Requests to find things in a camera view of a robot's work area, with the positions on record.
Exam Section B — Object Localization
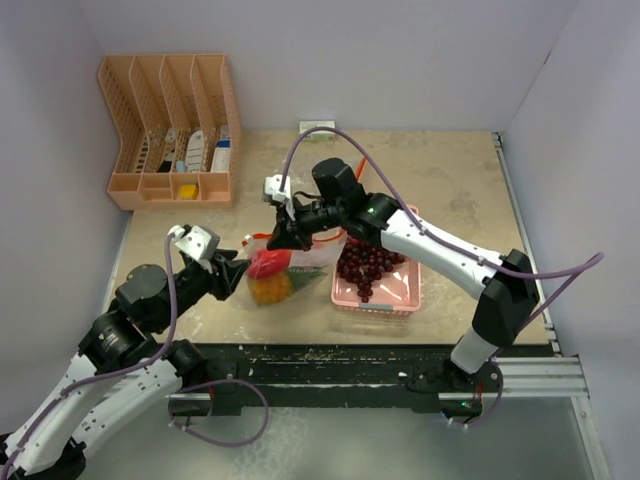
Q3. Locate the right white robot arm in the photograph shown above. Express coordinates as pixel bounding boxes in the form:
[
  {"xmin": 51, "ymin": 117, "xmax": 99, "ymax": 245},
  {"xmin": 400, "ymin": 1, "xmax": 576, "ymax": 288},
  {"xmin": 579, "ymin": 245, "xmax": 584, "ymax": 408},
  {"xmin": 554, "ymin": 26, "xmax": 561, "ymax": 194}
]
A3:
[{"xmin": 263, "ymin": 158, "xmax": 540, "ymax": 391}]

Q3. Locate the small green white box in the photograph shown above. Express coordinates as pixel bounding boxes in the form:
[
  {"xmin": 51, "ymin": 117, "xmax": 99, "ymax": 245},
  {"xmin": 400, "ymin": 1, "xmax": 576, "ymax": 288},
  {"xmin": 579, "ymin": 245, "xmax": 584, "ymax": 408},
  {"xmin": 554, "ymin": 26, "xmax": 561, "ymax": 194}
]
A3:
[{"xmin": 299, "ymin": 120, "xmax": 336, "ymax": 142}]

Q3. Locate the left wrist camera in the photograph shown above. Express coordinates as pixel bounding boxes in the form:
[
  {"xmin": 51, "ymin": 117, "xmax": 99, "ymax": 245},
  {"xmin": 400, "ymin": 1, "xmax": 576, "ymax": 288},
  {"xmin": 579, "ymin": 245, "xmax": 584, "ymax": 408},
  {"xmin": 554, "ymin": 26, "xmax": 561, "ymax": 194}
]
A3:
[{"xmin": 168, "ymin": 225, "xmax": 220, "ymax": 273}]

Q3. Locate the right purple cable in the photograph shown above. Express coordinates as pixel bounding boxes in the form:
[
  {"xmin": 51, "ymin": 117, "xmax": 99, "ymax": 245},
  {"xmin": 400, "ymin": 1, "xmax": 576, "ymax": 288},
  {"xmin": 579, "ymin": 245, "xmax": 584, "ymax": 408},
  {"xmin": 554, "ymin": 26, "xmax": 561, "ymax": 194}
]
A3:
[{"xmin": 279, "ymin": 126, "xmax": 606, "ymax": 326}]

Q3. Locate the orange toy pineapple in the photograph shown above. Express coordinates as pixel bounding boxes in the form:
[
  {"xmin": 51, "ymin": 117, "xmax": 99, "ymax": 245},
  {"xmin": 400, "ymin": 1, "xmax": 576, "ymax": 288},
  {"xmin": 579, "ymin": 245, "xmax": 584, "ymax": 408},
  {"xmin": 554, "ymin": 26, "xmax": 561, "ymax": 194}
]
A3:
[{"xmin": 247, "ymin": 267, "xmax": 326, "ymax": 307}]

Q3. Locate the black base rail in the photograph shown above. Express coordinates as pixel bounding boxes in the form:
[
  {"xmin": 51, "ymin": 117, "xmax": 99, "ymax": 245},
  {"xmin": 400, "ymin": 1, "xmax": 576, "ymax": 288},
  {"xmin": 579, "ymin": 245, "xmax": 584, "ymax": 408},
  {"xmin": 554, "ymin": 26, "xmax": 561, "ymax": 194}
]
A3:
[{"xmin": 169, "ymin": 343, "xmax": 502, "ymax": 417}]

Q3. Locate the red yellow mango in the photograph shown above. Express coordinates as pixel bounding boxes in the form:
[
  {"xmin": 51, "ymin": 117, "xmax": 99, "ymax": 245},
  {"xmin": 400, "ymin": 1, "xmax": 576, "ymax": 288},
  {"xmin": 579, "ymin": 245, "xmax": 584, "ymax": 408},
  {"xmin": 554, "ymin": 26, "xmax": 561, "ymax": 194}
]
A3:
[{"xmin": 247, "ymin": 249, "xmax": 291, "ymax": 280}]

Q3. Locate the blue white box in organizer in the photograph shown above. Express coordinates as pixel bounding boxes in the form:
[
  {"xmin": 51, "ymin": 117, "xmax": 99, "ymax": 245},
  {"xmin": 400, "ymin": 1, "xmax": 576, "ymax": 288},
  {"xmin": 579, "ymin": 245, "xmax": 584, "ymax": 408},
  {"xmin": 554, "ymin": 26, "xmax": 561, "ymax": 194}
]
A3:
[{"xmin": 210, "ymin": 125, "xmax": 231, "ymax": 173}]

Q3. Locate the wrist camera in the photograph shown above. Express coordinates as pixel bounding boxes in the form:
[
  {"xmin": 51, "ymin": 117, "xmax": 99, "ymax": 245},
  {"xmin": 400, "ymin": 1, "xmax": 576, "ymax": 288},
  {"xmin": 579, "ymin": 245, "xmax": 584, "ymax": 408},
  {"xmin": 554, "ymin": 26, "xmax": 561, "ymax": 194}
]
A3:
[
  {"xmin": 262, "ymin": 174, "xmax": 294, "ymax": 217},
  {"xmin": 168, "ymin": 225, "xmax": 220, "ymax": 273}
]

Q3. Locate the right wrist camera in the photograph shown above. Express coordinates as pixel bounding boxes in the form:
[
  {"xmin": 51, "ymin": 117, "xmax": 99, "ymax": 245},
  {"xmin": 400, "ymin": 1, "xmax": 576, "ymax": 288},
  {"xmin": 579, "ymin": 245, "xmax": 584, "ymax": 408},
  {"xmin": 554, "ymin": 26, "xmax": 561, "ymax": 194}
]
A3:
[{"xmin": 262, "ymin": 174, "xmax": 294, "ymax": 217}]

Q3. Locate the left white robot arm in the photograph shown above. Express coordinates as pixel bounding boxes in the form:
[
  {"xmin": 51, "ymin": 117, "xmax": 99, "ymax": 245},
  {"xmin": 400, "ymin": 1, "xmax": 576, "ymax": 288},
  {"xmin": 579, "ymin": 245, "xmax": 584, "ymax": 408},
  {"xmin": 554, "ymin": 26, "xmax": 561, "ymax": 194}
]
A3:
[{"xmin": 1, "ymin": 250, "xmax": 250, "ymax": 479}]

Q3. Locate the pink perforated plastic basket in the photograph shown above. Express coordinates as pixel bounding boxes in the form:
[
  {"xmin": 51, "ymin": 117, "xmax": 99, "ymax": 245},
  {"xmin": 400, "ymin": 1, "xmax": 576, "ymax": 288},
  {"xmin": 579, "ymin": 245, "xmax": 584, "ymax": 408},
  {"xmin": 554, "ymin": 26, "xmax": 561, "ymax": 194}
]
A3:
[{"xmin": 330, "ymin": 203, "xmax": 423, "ymax": 315}]

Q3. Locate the white bottle in organizer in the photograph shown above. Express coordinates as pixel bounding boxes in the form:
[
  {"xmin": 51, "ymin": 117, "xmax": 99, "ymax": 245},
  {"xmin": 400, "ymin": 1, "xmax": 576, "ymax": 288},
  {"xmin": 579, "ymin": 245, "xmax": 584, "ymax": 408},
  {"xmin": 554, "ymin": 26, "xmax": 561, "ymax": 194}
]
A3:
[{"xmin": 184, "ymin": 130, "xmax": 205, "ymax": 172}]

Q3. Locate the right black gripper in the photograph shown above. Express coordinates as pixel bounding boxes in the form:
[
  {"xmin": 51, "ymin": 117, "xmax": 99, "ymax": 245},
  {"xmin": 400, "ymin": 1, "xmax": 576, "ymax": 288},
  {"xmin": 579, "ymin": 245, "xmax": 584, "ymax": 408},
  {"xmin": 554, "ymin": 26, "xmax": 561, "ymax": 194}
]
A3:
[{"xmin": 267, "ymin": 195, "xmax": 345, "ymax": 253}]

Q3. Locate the yellow block in organizer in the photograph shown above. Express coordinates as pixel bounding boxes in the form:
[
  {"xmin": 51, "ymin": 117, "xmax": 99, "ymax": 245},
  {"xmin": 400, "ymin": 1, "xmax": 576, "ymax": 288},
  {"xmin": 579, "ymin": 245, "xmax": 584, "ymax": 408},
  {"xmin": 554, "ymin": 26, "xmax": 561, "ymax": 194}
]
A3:
[{"xmin": 178, "ymin": 184, "xmax": 199, "ymax": 200}]

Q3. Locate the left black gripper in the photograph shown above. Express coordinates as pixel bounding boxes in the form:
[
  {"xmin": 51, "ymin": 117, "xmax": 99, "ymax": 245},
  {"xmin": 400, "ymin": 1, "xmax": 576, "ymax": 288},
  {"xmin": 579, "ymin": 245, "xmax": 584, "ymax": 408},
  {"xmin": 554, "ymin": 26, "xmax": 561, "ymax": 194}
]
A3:
[{"xmin": 152, "ymin": 247, "xmax": 251, "ymax": 331}]

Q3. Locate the peach plastic file organizer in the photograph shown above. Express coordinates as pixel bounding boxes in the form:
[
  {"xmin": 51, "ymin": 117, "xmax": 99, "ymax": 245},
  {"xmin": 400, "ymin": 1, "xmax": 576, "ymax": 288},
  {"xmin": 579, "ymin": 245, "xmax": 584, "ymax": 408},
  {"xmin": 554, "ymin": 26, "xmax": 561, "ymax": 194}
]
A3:
[{"xmin": 98, "ymin": 54, "xmax": 243, "ymax": 211}]

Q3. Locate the red purple grape bunch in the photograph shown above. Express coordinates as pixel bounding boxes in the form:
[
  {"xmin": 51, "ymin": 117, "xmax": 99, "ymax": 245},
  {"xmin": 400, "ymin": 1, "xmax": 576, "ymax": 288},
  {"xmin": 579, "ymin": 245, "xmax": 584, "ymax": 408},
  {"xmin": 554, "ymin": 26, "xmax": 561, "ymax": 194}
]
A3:
[{"xmin": 336, "ymin": 237, "xmax": 405, "ymax": 303}]

